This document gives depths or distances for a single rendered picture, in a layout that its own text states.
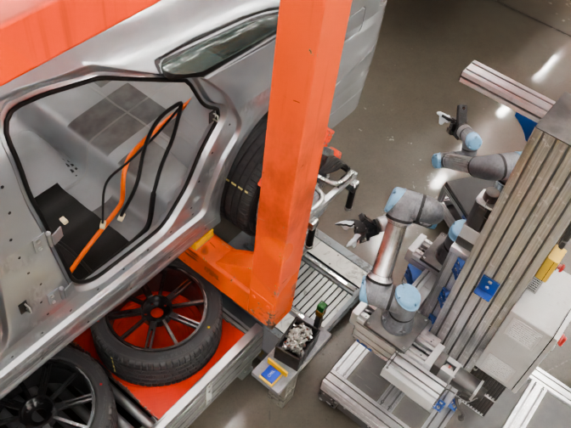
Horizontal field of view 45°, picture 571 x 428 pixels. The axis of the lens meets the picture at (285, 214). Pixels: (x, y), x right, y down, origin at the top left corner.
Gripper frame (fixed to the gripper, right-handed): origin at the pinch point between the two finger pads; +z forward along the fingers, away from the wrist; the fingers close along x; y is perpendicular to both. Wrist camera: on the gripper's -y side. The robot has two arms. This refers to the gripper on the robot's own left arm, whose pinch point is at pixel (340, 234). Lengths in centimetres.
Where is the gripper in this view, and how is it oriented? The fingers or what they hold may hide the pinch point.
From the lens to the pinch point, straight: 330.7
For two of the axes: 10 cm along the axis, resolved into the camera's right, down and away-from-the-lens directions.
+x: -3.1, -6.9, 6.5
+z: -9.5, 2.9, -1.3
